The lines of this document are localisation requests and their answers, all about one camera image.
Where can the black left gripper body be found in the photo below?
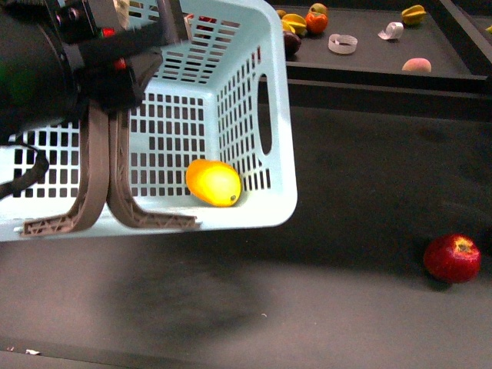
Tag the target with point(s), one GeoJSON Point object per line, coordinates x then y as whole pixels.
{"type": "Point", "coordinates": [113, 61]}

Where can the light blue plastic basket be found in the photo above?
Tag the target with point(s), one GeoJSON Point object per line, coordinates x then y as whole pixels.
{"type": "Point", "coordinates": [220, 96]}

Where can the yellow mango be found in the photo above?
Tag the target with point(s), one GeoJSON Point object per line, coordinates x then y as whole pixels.
{"type": "Point", "coordinates": [214, 182]}

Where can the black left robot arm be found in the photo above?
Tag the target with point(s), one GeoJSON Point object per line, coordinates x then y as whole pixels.
{"type": "Point", "coordinates": [57, 57]}

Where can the red apple on tray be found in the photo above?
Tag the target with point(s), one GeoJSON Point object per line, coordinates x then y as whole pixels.
{"type": "Point", "coordinates": [206, 23]}

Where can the brown kiwi right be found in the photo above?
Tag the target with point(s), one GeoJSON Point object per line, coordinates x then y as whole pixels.
{"type": "Point", "coordinates": [281, 13]}

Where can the dark purple plum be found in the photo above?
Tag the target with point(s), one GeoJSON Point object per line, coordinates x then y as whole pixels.
{"type": "Point", "coordinates": [292, 43]}

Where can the yellow starfruit centre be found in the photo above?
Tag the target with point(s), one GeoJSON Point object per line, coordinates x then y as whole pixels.
{"type": "Point", "coordinates": [294, 23]}

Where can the yellow starfruit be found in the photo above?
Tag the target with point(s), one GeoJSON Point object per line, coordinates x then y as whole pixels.
{"type": "Point", "coordinates": [294, 23]}
{"type": "Point", "coordinates": [414, 15]}

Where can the black fruit tray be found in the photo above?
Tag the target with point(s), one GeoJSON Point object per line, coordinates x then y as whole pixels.
{"type": "Point", "coordinates": [452, 44]}

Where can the small white tape roll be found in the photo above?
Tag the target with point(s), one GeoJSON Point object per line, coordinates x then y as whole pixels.
{"type": "Point", "coordinates": [393, 31]}

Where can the yellow starfruit right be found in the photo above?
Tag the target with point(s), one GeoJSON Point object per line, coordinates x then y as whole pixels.
{"type": "Point", "coordinates": [414, 15]}

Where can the peach at tray front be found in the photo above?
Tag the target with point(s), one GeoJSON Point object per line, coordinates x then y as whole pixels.
{"type": "Point", "coordinates": [417, 65]}

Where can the red apple on table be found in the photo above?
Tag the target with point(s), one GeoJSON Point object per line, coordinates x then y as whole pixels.
{"type": "Point", "coordinates": [453, 259]}

